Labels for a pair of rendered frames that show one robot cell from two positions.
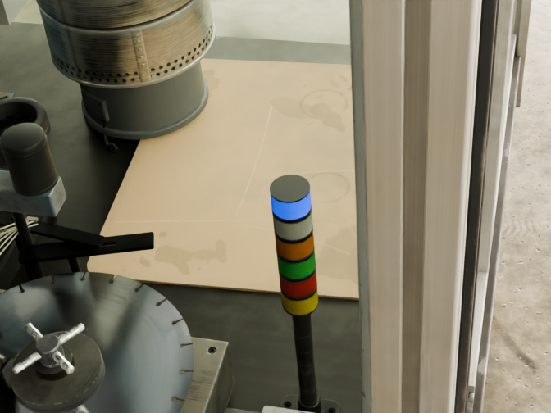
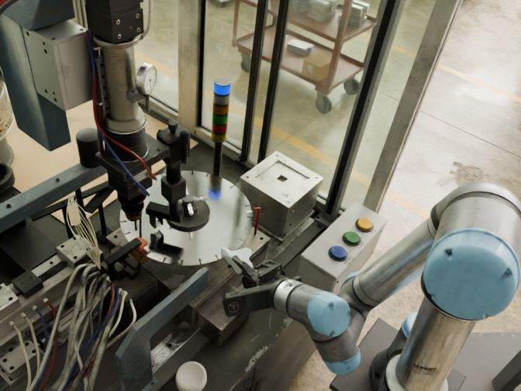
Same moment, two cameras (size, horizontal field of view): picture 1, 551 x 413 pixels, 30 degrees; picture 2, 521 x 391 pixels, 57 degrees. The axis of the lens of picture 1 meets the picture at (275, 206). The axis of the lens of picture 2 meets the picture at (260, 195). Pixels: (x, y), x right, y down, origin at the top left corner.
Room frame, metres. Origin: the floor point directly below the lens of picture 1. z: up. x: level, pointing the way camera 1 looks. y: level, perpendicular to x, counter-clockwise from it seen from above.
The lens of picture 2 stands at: (0.41, 1.05, 1.83)
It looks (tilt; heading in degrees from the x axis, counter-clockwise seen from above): 43 degrees down; 285
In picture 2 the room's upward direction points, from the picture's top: 9 degrees clockwise
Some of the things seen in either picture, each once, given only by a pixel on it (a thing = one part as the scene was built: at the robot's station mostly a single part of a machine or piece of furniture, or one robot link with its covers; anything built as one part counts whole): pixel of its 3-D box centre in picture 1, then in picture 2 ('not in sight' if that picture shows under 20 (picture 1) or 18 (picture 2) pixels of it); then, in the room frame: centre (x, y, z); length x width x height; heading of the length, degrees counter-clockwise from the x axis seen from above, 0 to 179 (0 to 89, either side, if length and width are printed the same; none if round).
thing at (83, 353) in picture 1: (55, 365); (188, 209); (0.79, 0.28, 0.96); 0.11 x 0.11 x 0.03
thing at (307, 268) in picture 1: (296, 257); (220, 115); (0.85, -0.02, 1.05); 0.05 x 0.04 x 0.03; 163
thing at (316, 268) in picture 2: not in sight; (340, 254); (0.40, 0.12, 0.82); 0.28 x 0.11 x 0.15; 73
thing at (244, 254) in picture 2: not in sight; (239, 255); (0.62, 0.36, 0.96); 0.09 x 0.06 x 0.03; 150
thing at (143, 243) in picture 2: not in sight; (126, 257); (0.85, 0.47, 0.95); 0.10 x 0.03 x 0.07; 73
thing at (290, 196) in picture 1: (290, 197); (222, 86); (0.85, -0.02, 1.14); 0.05 x 0.04 x 0.03; 163
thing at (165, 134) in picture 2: not in sight; (173, 162); (0.79, 0.36, 1.17); 0.06 x 0.05 x 0.20; 64
